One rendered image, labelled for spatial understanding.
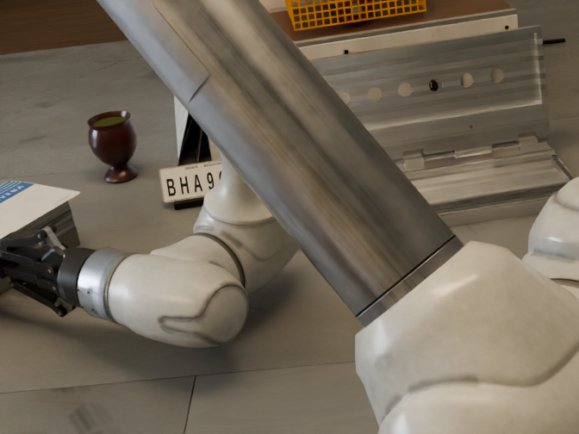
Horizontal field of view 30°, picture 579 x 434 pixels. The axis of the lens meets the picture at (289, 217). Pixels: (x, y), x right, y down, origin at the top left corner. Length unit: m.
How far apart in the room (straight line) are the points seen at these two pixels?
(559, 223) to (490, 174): 0.78
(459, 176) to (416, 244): 0.90
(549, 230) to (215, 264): 0.48
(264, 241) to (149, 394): 0.23
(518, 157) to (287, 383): 0.64
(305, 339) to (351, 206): 0.57
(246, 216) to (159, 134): 0.79
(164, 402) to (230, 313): 0.13
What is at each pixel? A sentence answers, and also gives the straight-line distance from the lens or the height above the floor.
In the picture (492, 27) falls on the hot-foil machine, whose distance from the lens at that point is 1.89.
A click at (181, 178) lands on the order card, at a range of 1.76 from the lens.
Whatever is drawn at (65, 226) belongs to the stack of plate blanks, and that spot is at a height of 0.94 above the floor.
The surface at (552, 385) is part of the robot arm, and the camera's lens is 0.78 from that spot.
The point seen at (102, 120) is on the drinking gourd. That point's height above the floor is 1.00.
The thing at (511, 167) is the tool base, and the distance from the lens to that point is 1.71.
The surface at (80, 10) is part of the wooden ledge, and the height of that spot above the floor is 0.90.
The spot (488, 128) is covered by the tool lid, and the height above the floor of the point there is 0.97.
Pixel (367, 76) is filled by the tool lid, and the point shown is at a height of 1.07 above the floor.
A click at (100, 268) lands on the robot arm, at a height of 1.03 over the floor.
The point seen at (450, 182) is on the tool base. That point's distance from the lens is 1.68.
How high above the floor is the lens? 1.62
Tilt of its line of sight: 25 degrees down
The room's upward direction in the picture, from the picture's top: 8 degrees counter-clockwise
